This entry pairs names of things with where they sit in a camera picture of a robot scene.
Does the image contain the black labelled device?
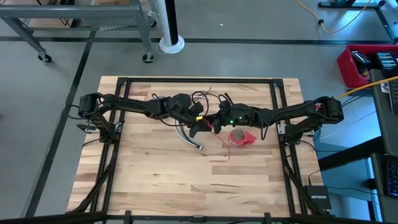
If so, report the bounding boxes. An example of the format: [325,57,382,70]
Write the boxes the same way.
[351,50,371,71]
[374,52,398,71]

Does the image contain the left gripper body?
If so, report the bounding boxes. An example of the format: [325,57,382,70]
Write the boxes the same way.
[169,92,206,139]

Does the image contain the taut yellow cord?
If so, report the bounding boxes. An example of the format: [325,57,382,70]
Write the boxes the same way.
[334,75,398,100]

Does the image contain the white and black column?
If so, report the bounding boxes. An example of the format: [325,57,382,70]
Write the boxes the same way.
[157,0,186,55]

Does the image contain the black table frame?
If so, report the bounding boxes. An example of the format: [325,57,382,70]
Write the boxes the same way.
[67,77,317,218]

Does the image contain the yellow floor cable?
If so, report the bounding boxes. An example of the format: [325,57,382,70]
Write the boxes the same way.
[295,0,374,35]

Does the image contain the multicoloured wire harness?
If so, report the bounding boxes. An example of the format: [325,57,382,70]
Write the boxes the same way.
[174,88,218,151]

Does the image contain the black Netgear switch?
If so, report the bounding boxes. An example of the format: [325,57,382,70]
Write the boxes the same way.
[306,185,332,211]

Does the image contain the black desk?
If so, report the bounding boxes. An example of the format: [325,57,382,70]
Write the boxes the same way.
[317,68,398,224]

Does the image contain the rolling metal frame workbench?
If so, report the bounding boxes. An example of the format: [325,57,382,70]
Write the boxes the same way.
[0,0,156,63]

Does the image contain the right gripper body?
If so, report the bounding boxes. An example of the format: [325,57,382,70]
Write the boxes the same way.
[213,101,249,134]

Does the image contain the black floor stand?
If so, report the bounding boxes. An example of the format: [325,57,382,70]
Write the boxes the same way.
[317,0,398,43]

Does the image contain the red plastic bin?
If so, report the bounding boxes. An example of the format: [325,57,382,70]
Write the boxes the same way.
[337,44,398,89]

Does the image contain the red tape dispenser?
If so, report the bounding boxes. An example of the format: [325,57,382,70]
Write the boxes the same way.
[228,129,257,148]

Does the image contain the black keyboard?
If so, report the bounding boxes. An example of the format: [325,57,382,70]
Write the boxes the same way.
[386,160,398,197]

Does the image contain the black rig beam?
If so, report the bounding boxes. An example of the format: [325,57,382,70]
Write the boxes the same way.
[0,211,398,224]

